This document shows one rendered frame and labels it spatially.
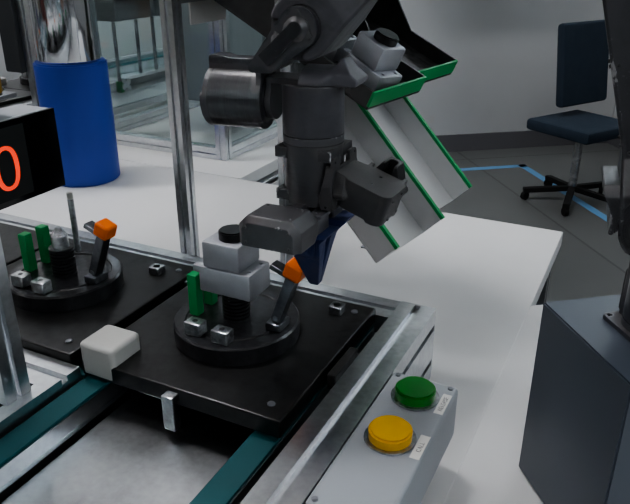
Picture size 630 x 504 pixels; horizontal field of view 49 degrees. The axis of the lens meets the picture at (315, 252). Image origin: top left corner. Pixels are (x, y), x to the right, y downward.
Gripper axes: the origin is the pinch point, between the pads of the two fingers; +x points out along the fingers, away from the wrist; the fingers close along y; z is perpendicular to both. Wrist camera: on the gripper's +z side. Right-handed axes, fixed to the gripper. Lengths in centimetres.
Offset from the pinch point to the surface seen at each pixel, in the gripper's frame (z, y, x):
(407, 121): -7.5, 49.2, -2.0
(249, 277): -6.7, -1.9, 3.4
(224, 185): -57, 70, 22
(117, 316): -24.4, -3.1, 11.5
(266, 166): -57, 88, 22
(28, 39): -119, 76, -7
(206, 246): -11.7, -2.1, 0.7
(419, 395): 12.4, -2.6, 11.8
